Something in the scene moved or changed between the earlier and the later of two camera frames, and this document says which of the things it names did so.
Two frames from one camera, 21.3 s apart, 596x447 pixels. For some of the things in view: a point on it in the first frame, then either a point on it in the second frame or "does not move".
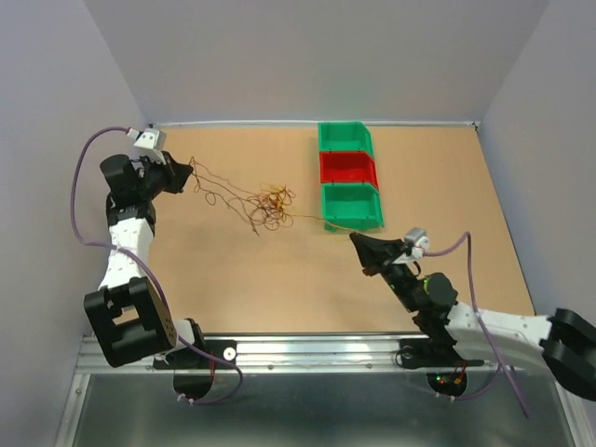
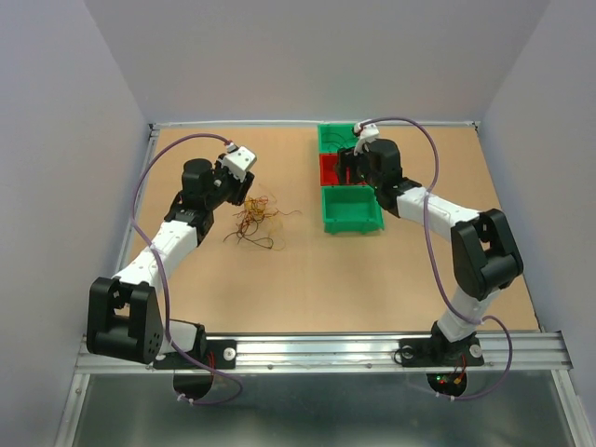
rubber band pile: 271,206 -> 252,222
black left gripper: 176,172 -> 240,188
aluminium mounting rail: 330,354 does not move
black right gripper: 373,262 -> 348,159
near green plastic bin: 351,207 does not move
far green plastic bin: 344,136 does not move
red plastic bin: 347,167 does not move
